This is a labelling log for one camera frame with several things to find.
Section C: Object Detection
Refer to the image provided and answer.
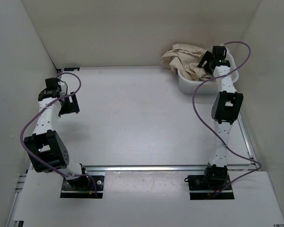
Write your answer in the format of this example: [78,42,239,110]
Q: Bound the beige trousers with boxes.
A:
[160,44,212,81]

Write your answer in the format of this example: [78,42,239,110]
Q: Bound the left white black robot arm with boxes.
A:
[24,94,90,190]

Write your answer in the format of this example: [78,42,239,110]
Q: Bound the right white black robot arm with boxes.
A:
[198,46,243,189]

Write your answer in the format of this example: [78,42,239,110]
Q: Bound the white plastic basket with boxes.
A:
[177,53,240,96]

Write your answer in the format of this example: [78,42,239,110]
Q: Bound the small black label sticker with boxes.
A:
[63,67,80,71]

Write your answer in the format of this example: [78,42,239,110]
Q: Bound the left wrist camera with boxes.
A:
[45,78,68,96]

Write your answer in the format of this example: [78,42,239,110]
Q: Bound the front aluminium rail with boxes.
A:
[26,165,257,173]

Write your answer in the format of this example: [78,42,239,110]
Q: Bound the aluminium rail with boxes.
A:
[26,165,257,173]
[238,115,257,161]

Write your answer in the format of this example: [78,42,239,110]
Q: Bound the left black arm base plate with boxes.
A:
[60,174,105,199]

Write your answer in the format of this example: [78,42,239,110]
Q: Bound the right aluminium rail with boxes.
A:
[238,115,257,161]

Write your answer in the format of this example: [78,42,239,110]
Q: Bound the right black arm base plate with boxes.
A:
[184,175,234,201]

